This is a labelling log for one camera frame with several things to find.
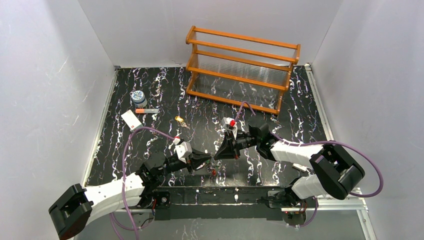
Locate metal key organizer ring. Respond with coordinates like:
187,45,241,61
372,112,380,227
205,155,221,178

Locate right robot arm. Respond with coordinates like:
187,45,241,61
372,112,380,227
214,122,365,205

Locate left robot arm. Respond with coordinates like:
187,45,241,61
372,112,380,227
48,149,213,240

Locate yellow tag key left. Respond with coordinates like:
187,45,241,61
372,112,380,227
174,116,190,129

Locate white card box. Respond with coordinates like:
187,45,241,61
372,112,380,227
120,110,143,132

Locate orange grey marker pen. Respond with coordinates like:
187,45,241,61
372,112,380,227
135,108,159,114

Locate small white box right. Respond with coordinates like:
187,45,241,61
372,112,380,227
292,163,308,172

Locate orange wooden shelf rack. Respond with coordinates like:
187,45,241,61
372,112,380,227
185,25,301,115

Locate blue white round jar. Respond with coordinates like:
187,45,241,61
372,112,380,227
130,90,147,109

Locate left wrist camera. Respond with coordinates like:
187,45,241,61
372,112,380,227
173,137,193,164

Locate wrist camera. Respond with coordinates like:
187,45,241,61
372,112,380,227
221,117,238,140
173,137,193,164

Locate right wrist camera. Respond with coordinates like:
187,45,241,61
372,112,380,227
221,117,238,140

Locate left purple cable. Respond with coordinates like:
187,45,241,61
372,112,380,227
109,126,181,240

